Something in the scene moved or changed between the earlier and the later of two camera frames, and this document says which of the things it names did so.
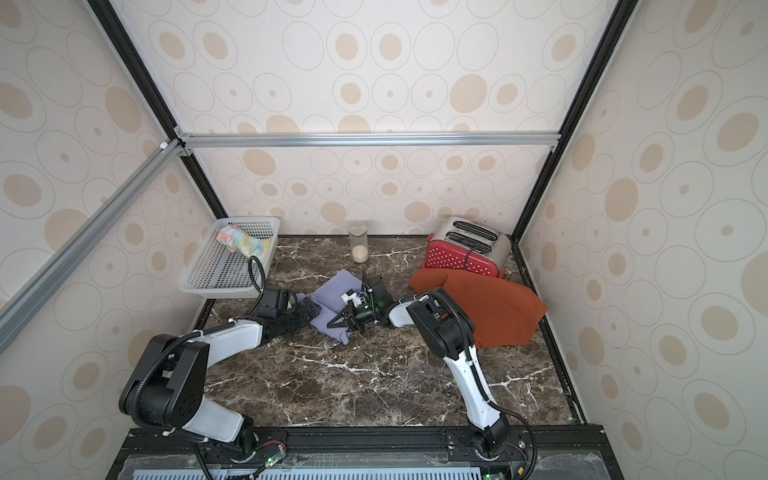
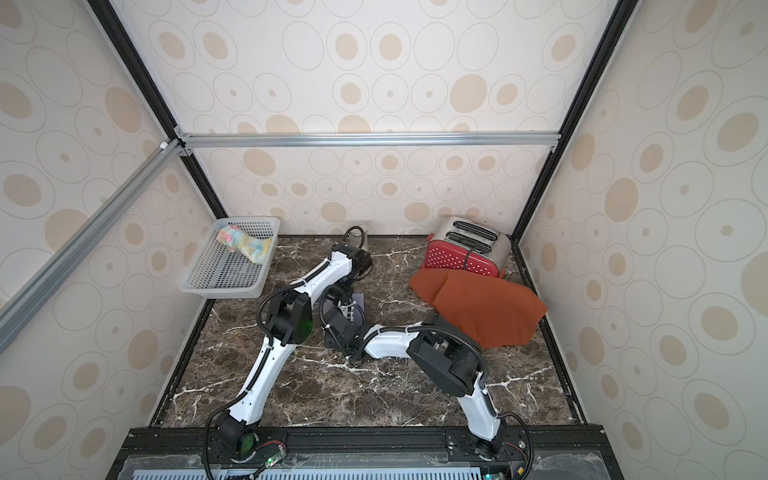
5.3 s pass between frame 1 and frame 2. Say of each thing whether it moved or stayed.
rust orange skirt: stayed
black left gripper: moved
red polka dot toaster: stayed
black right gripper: moved
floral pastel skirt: stayed
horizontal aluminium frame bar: stayed
